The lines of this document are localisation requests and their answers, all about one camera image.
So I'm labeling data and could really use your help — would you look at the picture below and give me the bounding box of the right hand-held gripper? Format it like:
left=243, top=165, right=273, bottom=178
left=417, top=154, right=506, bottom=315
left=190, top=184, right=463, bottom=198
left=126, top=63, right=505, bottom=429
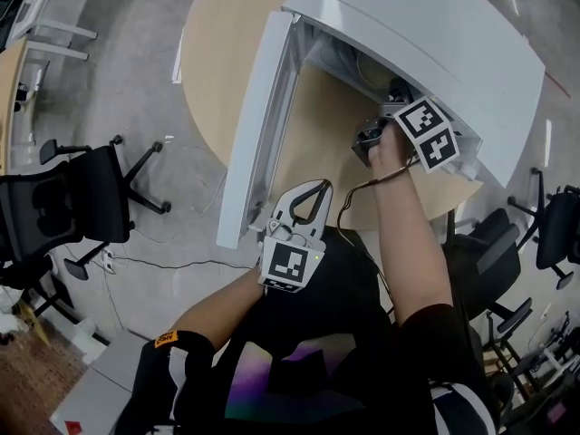
left=352, top=79, right=461, bottom=174

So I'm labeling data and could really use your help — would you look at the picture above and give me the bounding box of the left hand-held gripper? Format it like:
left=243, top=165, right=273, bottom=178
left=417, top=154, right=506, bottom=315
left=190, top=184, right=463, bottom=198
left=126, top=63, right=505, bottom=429
left=257, top=179, right=334, bottom=295

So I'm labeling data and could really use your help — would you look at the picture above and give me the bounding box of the beige bowl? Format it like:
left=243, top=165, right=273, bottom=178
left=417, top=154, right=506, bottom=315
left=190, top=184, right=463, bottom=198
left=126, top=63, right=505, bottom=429
left=356, top=55, right=393, bottom=88

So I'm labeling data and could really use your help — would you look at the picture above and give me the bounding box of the white microwave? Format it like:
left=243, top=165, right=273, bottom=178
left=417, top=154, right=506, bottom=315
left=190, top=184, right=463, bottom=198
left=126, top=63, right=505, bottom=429
left=216, top=0, right=546, bottom=250

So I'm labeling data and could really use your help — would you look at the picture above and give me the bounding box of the person's left forearm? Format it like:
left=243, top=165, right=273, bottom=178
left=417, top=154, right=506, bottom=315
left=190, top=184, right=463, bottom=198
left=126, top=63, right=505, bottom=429
left=171, top=267, right=266, bottom=367

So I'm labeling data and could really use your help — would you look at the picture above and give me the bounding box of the person's right forearm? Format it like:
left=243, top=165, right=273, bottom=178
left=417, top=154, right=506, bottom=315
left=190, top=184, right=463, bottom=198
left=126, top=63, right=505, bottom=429
left=370, top=163, right=455, bottom=330

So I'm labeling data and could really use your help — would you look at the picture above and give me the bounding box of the person's right hand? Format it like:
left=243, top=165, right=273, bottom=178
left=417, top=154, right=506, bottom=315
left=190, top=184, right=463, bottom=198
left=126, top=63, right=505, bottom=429
left=367, top=124, right=419, bottom=179

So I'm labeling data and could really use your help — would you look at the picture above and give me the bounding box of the person's black shirt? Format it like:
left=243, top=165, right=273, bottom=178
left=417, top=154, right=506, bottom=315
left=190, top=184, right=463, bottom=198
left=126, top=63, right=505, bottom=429
left=130, top=227, right=499, bottom=435

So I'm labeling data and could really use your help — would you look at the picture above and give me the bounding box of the black office chair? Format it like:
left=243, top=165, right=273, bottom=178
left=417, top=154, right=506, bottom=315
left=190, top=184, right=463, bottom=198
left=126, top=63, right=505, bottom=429
left=507, top=167, right=580, bottom=292
left=0, top=134, right=173, bottom=292
left=446, top=208, right=535, bottom=334

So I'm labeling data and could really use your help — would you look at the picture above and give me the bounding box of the white cabinet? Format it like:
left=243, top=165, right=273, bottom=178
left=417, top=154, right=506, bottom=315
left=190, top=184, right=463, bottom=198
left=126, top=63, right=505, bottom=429
left=48, top=331, right=153, bottom=435

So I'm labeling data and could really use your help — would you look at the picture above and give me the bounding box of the wooden top desk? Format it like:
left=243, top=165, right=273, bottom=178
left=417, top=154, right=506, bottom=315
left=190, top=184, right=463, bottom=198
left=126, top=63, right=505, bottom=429
left=0, top=38, right=52, bottom=176

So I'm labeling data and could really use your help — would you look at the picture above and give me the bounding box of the right gripper dark cable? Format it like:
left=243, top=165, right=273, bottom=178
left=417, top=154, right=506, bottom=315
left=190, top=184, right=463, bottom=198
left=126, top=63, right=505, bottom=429
left=336, top=154, right=421, bottom=319

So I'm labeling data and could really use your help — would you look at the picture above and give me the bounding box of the thin floor cable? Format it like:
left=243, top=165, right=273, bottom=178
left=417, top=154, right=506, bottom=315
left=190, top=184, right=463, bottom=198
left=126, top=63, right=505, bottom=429
left=63, top=169, right=262, bottom=330

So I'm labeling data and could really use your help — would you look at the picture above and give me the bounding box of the black metal frame equipment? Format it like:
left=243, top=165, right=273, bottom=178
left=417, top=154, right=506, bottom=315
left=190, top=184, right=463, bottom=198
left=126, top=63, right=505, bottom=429
left=480, top=308, right=580, bottom=435

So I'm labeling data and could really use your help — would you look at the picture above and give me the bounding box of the white frame desk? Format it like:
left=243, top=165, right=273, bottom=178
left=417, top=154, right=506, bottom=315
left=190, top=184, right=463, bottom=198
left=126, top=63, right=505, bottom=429
left=0, top=0, right=100, bottom=62

